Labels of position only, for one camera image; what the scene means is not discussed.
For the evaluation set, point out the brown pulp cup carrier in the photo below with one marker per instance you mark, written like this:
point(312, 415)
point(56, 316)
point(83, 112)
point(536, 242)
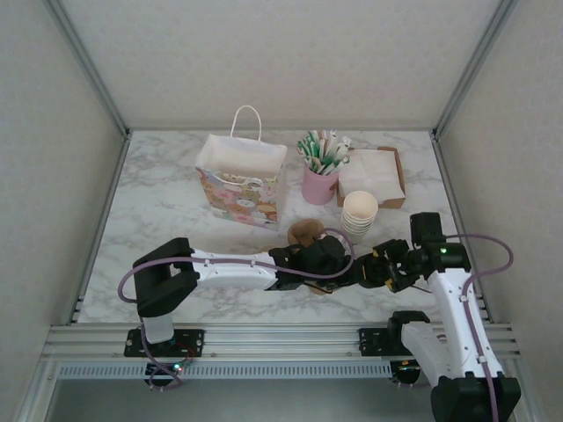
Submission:
point(303, 230)

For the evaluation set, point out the cartoon print paper gift bag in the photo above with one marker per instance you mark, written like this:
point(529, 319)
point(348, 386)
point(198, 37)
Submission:
point(237, 202)

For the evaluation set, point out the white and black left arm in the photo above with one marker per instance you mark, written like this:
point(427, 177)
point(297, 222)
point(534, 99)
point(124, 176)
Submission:
point(233, 272)

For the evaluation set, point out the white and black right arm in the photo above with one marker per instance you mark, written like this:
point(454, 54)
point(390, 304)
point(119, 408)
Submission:
point(457, 307)

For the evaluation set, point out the white paper cup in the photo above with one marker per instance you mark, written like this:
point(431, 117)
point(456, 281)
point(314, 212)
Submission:
point(356, 229)
point(356, 226)
point(357, 237)
point(357, 222)
point(360, 204)

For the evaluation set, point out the brown cardboard napkin tray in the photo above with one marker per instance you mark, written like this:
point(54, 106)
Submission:
point(399, 184)

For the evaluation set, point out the white paper napkin stack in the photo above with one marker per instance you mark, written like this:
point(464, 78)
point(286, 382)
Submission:
point(374, 171)

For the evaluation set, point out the pink straw holder cup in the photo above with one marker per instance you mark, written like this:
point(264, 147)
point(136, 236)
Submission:
point(319, 189)

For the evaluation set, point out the small control circuit board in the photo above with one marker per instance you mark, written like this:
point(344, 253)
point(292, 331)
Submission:
point(407, 367)
point(176, 366)

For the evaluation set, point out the white paper wrapped straw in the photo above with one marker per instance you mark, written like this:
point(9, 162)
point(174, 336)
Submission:
point(343, 151)
point(329, 145)

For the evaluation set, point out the green striped wrapped straw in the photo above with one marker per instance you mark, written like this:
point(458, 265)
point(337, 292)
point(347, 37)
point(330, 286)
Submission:
point(314, 145)
point(304, 151)

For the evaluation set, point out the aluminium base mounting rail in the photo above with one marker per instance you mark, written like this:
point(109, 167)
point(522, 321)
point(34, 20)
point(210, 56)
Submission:
point(281, 340)

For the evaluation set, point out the aluminium frame post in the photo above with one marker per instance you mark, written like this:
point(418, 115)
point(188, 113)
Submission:
point(90, 66)
point(474, 66)

